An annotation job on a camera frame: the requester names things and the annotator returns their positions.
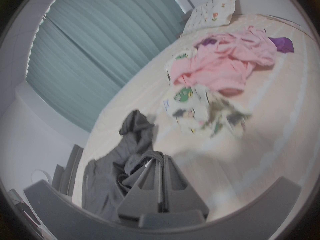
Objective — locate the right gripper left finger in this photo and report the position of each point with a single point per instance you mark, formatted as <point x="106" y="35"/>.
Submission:
<point x="142" y="199"/>

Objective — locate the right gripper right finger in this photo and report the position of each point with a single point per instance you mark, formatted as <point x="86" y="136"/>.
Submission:
<point x="180" y="196"/>

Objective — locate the black T-shirt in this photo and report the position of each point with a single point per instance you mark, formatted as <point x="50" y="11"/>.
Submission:
<point x="105" y="179"/>

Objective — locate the bed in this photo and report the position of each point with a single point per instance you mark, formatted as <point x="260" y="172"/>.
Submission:
<point x="262" y="109"/>

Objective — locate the pile of clothes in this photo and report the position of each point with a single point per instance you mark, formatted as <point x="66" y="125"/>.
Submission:
<point x="220" y="66"/>

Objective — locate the black chest of drawers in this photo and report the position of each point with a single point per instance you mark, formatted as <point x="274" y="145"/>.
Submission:
<point x="75" y="164"/>

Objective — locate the white printed pillow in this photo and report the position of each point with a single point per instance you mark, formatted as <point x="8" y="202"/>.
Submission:
<point x="212" y="11"/>

